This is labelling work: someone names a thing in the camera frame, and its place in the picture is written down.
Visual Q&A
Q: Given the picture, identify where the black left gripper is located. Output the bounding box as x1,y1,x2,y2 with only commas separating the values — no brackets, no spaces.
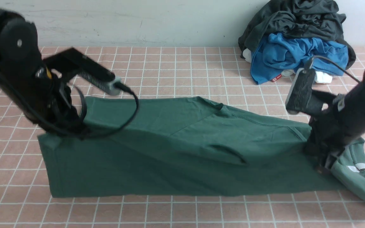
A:
34,76,89,139

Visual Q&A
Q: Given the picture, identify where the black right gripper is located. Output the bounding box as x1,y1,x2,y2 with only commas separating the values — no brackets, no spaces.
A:
303,111,354,174

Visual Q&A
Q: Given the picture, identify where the green long-sleeved shirt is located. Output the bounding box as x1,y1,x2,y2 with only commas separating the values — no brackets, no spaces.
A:
38,97,365,201

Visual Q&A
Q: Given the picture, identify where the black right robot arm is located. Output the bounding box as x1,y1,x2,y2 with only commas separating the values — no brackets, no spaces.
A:
303,71,365,174

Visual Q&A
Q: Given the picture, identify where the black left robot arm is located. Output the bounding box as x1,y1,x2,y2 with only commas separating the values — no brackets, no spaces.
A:
0,8,88,139

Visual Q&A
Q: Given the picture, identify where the pink grid tablecloth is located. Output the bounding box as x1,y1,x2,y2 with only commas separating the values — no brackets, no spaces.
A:
0,47,365,228

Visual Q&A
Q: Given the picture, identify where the blue crumpled garment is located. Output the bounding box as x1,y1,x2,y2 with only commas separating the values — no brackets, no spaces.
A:
250,33,351,84

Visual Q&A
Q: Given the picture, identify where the dark grey crumpled garment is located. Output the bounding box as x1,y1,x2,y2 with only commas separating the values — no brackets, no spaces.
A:
238,0,356,69

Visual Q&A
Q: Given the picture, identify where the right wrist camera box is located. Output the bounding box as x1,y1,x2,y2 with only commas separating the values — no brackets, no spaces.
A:
285,69,336,117

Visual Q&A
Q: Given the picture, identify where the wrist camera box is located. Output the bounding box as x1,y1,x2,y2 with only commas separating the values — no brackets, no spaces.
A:
285,69,336,117
43,47,121,96

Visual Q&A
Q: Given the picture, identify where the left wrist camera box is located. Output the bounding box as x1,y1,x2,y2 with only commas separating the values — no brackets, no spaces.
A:
43,47,121,96

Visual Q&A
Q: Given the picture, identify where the black left camera cable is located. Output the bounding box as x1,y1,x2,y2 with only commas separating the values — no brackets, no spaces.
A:
68,82,139,140

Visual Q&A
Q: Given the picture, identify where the black camera cable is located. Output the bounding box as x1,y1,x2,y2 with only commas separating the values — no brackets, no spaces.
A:
68,82,139,140
305,55,362,84

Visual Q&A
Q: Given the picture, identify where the black right camera cable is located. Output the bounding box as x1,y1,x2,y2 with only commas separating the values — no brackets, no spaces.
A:
305,55,362,84

